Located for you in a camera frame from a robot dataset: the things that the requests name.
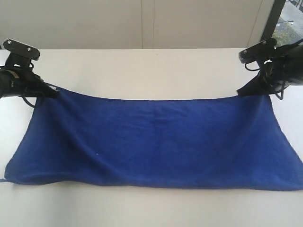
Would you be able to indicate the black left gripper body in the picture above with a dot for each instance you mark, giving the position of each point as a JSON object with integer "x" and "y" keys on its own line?
{"x": 19, "y": 83}

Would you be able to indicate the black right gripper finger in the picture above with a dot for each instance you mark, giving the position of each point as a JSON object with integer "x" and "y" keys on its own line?
{"x": 252, "y": 88}

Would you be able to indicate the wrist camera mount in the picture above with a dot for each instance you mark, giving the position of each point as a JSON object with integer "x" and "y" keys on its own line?
{"x": 20, "y": 54}
{"x": 261, "y": 51}

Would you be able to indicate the blue microfiber towel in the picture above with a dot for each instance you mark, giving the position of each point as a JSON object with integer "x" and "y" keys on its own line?
{"x": 224, "y": 143}

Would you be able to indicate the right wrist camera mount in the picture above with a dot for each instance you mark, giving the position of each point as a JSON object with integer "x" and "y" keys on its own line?
{"x": 261, "y": 51}

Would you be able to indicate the dark window frame post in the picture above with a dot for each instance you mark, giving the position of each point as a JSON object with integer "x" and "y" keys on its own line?
{"x": 272, "y": 19}

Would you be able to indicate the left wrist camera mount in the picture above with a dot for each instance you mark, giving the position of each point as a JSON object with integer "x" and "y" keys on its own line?
{"x": 20, "y": 54}

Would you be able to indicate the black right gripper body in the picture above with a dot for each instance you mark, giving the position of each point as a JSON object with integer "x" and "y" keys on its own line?
{"x": 284, "y": 69}

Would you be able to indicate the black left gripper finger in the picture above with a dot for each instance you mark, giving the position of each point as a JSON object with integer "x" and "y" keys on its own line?
{"x": 48, "y": 90}

